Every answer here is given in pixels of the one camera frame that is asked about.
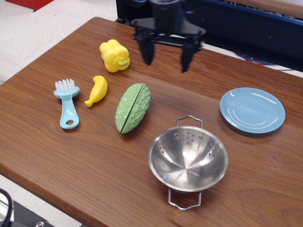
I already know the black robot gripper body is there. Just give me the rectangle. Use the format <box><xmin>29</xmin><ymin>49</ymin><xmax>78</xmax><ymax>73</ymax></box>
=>
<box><xmin>130</xmin><ymin>0</ymin><xmax>206</xmax><ymax>51</ymax></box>

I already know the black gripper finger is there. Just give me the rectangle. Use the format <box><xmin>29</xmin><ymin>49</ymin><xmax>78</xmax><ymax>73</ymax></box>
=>
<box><xmin>138</xmin><ymin>39</ymin><xmax>154</xmax><ymax>65</ymax></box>
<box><xmin>181</xmin><ymin>44</ymin><xmax>196</xmax><ymax>72</ymax></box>

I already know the yellow toy banana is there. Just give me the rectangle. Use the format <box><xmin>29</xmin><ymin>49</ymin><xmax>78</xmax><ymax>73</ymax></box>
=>
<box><xmin>84</xmin><ymin>76</ymin><xmax>108</xmax><ymax>107</ymax></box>

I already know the yellow toy bell pepper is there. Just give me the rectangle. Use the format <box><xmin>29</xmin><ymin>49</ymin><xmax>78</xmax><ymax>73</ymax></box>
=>
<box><xmin>99</xmin><ymin>39</ymin><xmax>130</xmax><ymax>72</ymax></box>

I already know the green toy bitter melon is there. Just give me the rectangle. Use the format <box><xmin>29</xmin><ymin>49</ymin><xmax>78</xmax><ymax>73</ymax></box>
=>
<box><xmin>115</xmin><ymin>83</ymin><xmax>151</xmax><ymax>134</ymax></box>

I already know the light blue plate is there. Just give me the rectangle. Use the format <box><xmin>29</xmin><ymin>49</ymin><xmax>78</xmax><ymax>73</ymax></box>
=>
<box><xmin>220</xmin><ymin>87</ymin><xmax>285</xmax><ymax>134</ymax></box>

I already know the light blue dish brush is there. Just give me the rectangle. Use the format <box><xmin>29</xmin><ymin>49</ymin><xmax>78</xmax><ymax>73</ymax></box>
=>
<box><xmin>53</xmin><ymin>79</ymin><xmax>80</xmax><ymax>130</ymax></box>

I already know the red box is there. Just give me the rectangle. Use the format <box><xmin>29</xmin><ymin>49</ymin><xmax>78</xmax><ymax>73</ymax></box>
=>
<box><xmin>6</xmin><ymin>0</ymin><xmax>53</xmax><ymax>10</ymax></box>

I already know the black metal frame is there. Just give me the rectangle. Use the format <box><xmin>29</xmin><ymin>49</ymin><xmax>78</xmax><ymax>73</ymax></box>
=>
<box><xmin>116</xmin><ymin>0</ymin><xmax>303</xmax><ymax>71</ymax></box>

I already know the steel colander with handles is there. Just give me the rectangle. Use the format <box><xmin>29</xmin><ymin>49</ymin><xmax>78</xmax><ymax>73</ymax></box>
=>
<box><xmin>148</xmin><ymin>118</ymin><xmax>229</xmax><ymax>195</ymax></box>

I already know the black braided cable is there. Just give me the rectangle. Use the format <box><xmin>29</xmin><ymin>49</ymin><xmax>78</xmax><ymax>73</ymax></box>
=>
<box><xmin>0</xmin><ymin>188</ymin><xmax>14</xmax><ymax>227</ymax></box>

